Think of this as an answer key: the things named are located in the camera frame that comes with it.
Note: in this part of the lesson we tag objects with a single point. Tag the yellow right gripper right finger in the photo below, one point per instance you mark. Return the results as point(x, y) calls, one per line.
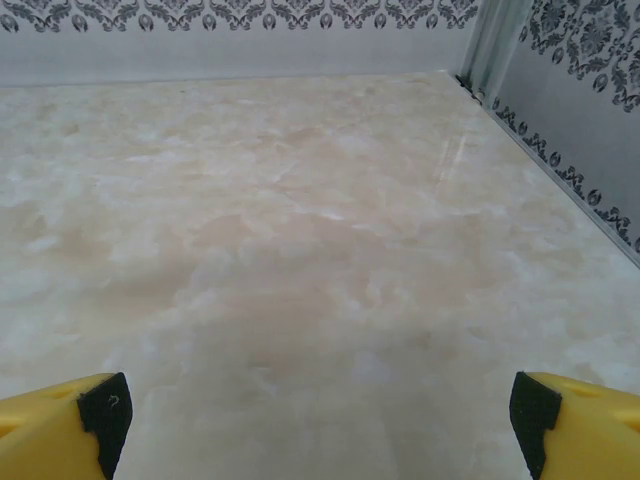
point(595, 435)

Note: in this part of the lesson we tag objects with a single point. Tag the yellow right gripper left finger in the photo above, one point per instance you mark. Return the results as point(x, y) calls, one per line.
point(45, 435)

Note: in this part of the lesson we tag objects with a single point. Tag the aluminium corner post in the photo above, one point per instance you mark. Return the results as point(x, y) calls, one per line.
point(487, 45)

